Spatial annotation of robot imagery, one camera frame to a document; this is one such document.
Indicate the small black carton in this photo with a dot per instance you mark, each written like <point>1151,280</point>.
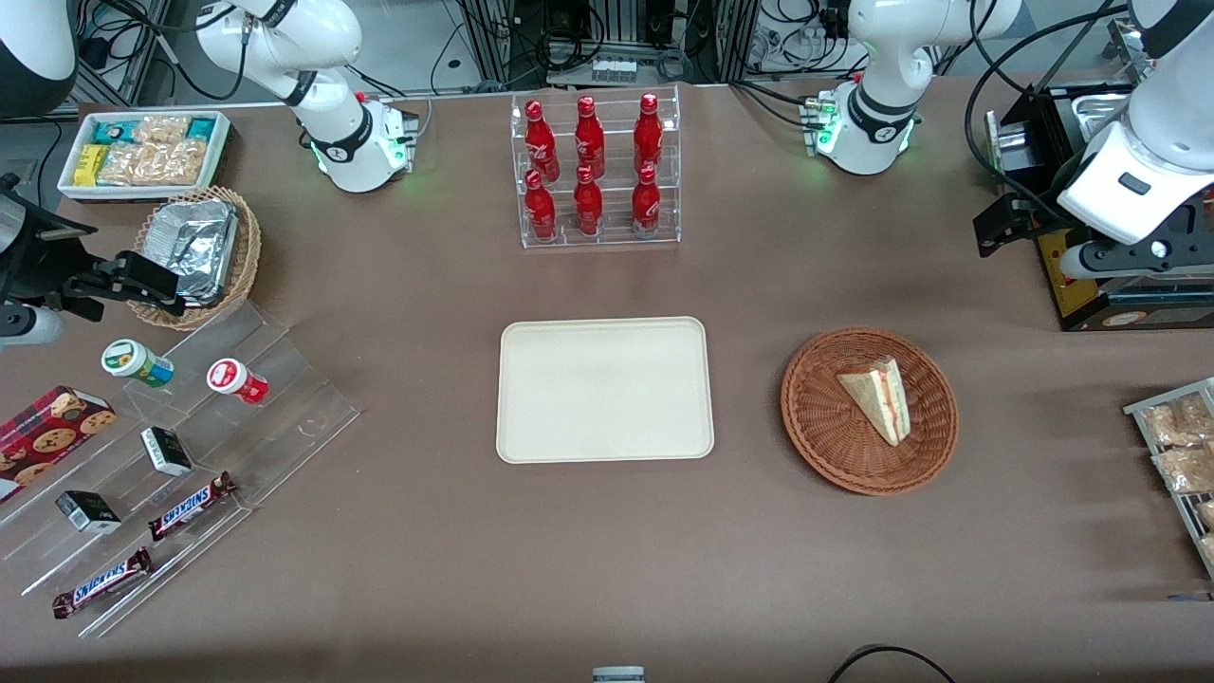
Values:
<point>166,452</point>
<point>87,512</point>

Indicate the red lid cup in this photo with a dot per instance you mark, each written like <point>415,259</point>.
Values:
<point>232,378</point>

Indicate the clear nut snack bag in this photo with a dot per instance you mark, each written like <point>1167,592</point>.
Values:
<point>1176,422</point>
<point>1186,470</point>

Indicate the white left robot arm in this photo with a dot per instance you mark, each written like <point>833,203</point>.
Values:
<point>873,57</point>

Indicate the aluminium equipment frame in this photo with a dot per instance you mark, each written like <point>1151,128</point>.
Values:
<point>626,19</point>

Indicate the red cookie box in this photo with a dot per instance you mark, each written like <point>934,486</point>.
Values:
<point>38,436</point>

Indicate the small grey box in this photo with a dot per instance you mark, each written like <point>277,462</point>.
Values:
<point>618,675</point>

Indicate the red cola bottle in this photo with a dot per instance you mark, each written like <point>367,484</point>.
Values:
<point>539,138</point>
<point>648,133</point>
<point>588,206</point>
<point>646,203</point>
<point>540,211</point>
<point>589,138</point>

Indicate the triangular sandwich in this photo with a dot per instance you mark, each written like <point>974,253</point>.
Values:
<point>882,398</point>

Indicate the clear acrylic step display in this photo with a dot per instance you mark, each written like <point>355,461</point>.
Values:
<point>285,417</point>

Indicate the small tan wicker basket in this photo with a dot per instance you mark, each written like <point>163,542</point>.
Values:
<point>249,256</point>

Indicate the brown snickers bar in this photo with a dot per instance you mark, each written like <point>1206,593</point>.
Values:
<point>190,506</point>
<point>102,582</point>

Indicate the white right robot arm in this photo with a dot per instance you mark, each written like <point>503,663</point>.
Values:
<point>322,38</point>

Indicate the white rectangular snack bin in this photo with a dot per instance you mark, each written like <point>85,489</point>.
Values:
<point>142,193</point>

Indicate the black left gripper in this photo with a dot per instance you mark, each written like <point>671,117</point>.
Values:
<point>1044,207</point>

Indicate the black food warmer machine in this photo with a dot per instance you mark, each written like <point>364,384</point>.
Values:
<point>1081,296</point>

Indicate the large brown wicker basket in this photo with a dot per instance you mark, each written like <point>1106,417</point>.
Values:
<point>825,427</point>

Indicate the steel warmer pan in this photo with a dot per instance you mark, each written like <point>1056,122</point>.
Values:
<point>1105,109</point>

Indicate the cream plastic tray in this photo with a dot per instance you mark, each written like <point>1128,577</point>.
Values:
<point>579,389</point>

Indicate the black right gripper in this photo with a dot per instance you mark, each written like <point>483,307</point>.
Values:
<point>36,267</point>

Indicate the white power strip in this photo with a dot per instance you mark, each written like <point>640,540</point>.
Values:
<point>614,69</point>

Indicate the yellow snack packet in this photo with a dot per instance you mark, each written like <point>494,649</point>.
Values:
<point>90,166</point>

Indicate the teal snack packet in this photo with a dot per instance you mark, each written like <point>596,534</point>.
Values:
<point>114,131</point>
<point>201,128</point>

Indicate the green lid white cup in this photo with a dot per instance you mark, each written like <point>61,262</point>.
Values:
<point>133,360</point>

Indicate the large clear cracker bag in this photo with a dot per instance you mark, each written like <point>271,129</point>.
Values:
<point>152,163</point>

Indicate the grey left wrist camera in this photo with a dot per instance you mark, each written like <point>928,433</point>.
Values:
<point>1129,258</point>

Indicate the aluminium foil container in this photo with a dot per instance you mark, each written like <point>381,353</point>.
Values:
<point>190,237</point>

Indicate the clear acrylic bottle rack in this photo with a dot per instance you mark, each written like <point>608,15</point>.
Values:
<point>615,204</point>

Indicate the small clear cracker bag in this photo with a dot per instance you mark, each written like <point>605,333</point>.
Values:
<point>161,131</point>

